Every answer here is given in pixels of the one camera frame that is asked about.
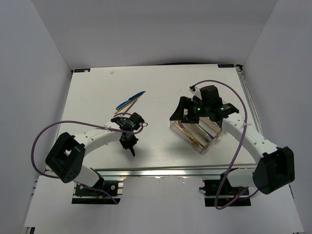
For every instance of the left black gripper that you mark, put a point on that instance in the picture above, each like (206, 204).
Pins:
(133, 141)

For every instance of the left blue corner sticker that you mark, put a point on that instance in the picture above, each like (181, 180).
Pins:
(81, 70)

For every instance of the black knife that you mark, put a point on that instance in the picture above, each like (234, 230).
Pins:
(132, 151)

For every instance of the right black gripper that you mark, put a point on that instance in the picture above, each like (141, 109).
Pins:
(193, 119)

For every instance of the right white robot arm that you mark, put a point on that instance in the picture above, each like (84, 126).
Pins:
(274, 164)

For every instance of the blue chopstick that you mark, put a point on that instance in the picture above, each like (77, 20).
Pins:
(129, 106)

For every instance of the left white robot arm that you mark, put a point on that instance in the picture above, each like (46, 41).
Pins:
(66, 157)

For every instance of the clear four-slot utensil organizer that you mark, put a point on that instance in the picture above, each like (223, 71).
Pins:
(211, 129)

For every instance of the right blue corner sticker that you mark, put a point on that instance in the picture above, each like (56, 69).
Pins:
(226, 66)

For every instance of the blue knife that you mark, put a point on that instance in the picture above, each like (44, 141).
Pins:
(134, 97)

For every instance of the gold fork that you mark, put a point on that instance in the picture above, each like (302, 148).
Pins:
(192, 140)

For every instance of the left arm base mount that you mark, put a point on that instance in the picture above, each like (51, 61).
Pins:
(109, 193)

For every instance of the orange chopstick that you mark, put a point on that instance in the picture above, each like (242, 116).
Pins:
(118, 111)

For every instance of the aluminium table rail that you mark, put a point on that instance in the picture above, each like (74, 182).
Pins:
(201, 171)

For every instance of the blue corner sticker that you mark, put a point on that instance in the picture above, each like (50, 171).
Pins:
(81, 70)
(226, 66)

